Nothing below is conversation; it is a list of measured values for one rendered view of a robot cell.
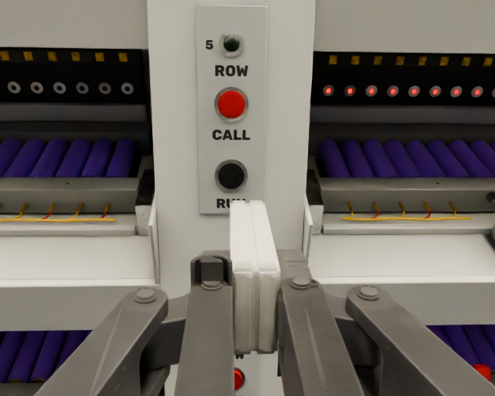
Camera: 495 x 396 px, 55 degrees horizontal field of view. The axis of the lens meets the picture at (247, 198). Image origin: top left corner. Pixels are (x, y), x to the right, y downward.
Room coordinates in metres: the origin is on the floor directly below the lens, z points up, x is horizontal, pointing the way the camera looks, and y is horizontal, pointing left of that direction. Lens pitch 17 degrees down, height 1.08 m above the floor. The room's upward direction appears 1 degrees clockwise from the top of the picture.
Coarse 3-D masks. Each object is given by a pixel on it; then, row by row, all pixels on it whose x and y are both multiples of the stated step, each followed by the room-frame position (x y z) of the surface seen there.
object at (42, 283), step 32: (0, 224) 0.34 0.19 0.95; (32, 224) 0.34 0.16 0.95; (64, 224) 0.34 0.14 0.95; (96, 224) 0.34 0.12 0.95; (128, 224) 0.34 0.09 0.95; (0, 256) 0.30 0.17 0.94; (32, 256) 0.30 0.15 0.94; (64, 256) 0.31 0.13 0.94; (96, 256) 0.31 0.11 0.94; (128, 256) 0.31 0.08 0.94; (0, 288) 0.28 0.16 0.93; (32, 288) 0.28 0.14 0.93; (64, 288) 0.28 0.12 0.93; (96, 288) 0.28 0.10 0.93; (128, 288) 0.28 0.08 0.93; (0, 320) 0.29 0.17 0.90; (32, 320) 0.29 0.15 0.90; (64, 320) 0.29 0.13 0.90; (96, 320) 0.29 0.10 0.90
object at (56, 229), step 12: (0, 228) 0.32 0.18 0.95; (12, 228) 0.32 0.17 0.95; (24, 228) 0.32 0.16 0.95; (36, 228) 0.32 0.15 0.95; (48, 228) 0.33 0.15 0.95; (60, 228) 0.33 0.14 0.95; (72, 228) 0.33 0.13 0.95; (84, 228) 0.33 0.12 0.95; (96, 228) 0.33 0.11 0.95; (108, 228) 0.33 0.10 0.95; (120, 228) 0.33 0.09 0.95; (132, 228) 0.33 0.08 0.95
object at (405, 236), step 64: (320, 64) 0.45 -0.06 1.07; (384, 64) 0.45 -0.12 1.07; (448, 64) 0.45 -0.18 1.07; (320, 128) 0.45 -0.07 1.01; (384, 128) 0.46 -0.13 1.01; (448, 128) 0.46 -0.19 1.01; (320, 192) 0.34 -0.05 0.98; (384, 192) 0.36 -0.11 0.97; (448, 192) 0.36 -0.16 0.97; (320, 256) 0.31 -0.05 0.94; (384, 256) 0.31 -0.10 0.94; (448, 256) 0.32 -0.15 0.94; (448, 320) 0.30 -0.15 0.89
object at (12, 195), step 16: (0, 192) 0.34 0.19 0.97; (16, 192) 0.34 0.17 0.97; (32, 192) 0.34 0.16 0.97; (48, 192) 0.34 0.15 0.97; (64, 192) 0.34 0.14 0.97; (80, 192) 0.34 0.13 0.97; (96, 192) 0.35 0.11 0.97; (112, 192) 0.35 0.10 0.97; (128, 192) 0.35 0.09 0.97; (0, 208) 0.35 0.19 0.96; (16, 208) 0.35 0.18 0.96; (32, 208) 0.35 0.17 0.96; (48, 208) 0.35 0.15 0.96; (64, 208) 0.35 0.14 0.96; (80, 208) 0.34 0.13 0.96; (96, 208) 0.35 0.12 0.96; (112, 208) 0.35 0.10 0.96; (128, 208) 0.35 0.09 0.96
